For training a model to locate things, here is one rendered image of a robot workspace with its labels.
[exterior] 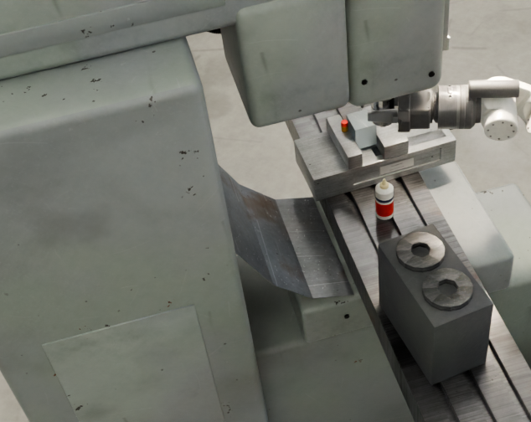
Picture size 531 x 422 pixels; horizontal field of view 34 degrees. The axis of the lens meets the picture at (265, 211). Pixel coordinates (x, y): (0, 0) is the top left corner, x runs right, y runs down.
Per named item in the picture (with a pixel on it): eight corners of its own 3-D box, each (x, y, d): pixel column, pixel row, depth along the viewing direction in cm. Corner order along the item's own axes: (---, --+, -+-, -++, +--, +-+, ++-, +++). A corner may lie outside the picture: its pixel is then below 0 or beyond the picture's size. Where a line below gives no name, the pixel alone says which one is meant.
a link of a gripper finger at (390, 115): (367, 109, 177) (398, 108, 176) (368, 120, 180) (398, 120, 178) (367, 114, 176) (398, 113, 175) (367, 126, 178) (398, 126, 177)
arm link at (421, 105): (399, 69, 180) (459, 69, 178) (399, 106, 187) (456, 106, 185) (397, 110, 171) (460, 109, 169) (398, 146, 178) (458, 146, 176)
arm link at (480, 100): (456, 105, 183) (512, 104, 181) (457, 145, 177) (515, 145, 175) (459, 66, 174) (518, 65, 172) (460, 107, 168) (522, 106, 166)
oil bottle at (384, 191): (389, 205, 201) (389, 171, 193) (396, 218, 198) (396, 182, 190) (373, 210, 200) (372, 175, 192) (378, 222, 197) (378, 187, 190)
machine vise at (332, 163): (429, 123, 219) (430, 88, 211) (455, 162, 208) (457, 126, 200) (295, 161, 214) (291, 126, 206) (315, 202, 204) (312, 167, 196)
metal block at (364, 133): (367, 128, 207) (367, 108, 203) (377, 144, 203) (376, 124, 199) (347, 134, 207) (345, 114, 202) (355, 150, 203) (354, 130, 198)
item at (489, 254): (453, 191, 229) (455, 157, 221) (512, 290, 205) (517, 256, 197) (268, 239, 224) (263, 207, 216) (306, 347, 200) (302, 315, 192)
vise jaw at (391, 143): (384, 114, 212) (384, 101, 209) (409, 153, 202) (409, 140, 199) (360, 120, 211) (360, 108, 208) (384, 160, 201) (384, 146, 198)
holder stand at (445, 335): (430, 283, 184) (433, 218, 170) (487, 362, 169) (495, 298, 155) (378, 303, 182) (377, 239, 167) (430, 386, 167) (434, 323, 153)
